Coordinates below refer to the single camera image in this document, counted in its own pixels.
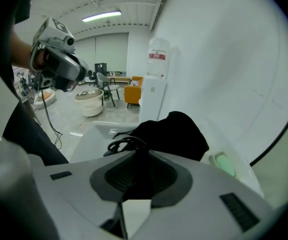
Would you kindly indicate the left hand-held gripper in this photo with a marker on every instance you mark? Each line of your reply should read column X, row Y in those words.
column 49, row 31

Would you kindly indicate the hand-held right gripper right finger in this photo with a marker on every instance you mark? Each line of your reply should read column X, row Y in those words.
column 171, row 181

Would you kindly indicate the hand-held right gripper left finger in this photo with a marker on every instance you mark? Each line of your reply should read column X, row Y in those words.
column 113, row 179

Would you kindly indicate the black fabric bag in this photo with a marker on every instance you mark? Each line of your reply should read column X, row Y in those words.
column 173, row 134

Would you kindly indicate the person's left forearm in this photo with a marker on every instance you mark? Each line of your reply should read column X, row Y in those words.
column 21, row 54

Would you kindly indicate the person's left hand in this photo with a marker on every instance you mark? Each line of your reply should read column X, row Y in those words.
column 40, row 59

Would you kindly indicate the white pet bed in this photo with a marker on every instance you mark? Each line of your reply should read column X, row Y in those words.
column 50, row 100

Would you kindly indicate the black cabinet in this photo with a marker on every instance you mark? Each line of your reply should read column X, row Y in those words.
column 100, row 70

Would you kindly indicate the grey chair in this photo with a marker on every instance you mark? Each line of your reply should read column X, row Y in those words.
column 100, row 79

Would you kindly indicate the round white coffee table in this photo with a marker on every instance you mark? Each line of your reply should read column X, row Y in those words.
column 90, row 107

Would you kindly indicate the white sink vanity cabinet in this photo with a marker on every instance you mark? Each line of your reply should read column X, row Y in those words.
column 96, row 139

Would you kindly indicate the wooden table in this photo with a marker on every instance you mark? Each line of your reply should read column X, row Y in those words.
column 120, row 78

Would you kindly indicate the green soap bar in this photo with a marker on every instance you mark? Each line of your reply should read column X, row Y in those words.
column 223, row 164

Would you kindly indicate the person's black clothed body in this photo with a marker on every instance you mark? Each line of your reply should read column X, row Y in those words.
column 26, row 129

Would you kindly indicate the orange sofa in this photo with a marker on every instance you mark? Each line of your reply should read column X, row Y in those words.
column 132, row 94

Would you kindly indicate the ceiling tube light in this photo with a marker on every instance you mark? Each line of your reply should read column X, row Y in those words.
column 101, row 16

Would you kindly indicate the white water dispenser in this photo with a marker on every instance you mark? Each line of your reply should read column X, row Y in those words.
column 151, row 99

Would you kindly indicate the clear red label water bottle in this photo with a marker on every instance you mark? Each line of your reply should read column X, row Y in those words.
column 158, row 49

